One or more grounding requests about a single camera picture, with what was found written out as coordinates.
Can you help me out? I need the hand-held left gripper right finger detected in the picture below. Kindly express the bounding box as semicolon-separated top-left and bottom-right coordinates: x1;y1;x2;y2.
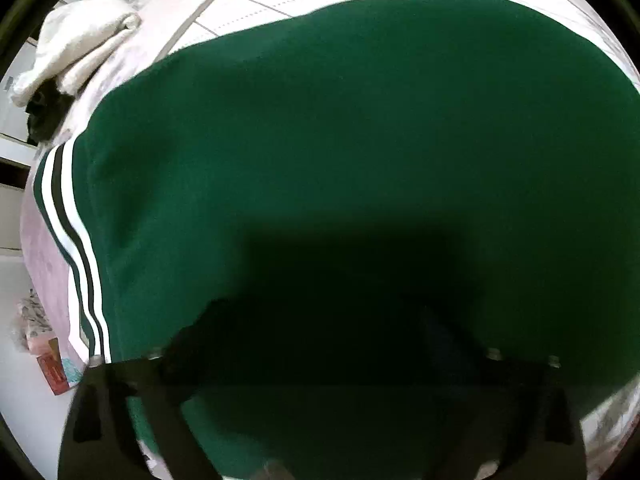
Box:
421;304;587;480

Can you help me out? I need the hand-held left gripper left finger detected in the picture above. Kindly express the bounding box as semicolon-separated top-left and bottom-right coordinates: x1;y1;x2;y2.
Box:
57;299;227;480

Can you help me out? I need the green varsity jacket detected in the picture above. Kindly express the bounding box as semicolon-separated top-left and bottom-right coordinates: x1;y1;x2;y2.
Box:
31;0;640;480

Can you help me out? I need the red box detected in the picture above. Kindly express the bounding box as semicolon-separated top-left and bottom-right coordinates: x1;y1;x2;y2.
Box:
37;337;71;397

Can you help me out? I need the patterned bag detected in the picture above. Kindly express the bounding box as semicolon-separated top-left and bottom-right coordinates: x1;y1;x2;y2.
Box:
14;289;54;352

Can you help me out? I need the dark cloth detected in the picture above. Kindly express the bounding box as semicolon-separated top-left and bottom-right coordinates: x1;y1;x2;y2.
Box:
25;82;74;146

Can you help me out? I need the white drawer cabinet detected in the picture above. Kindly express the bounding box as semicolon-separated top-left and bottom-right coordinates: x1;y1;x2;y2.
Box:
0;60;42;257

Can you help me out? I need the mauve floral bed blanket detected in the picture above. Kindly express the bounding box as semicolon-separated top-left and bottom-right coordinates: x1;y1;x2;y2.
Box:
20;0;262;392

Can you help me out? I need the white towel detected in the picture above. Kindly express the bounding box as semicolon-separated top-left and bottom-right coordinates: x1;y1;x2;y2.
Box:
10;0;142;107

